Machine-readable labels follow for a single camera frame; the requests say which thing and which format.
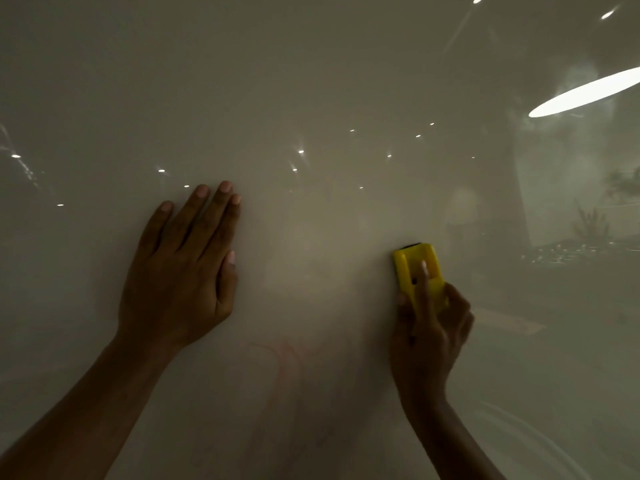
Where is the person's left hand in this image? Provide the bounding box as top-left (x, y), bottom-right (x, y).
top-left (113, 181), bottom-right (243, 351)

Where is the yellow whiteboard eraser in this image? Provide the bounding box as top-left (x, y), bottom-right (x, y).
top-left (391, 242), bottom-right (449, 315)

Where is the person's left forearm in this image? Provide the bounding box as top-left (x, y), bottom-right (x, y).
top-left (0, 337), bottom-right (181, 480)

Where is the white glossy whiteboard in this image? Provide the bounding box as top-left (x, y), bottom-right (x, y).
top-left (0, 0), bottom-right (640, 480)

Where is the person's right hand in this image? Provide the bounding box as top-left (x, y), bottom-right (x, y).
top-left (389, 259), bottom-right (475, 415)

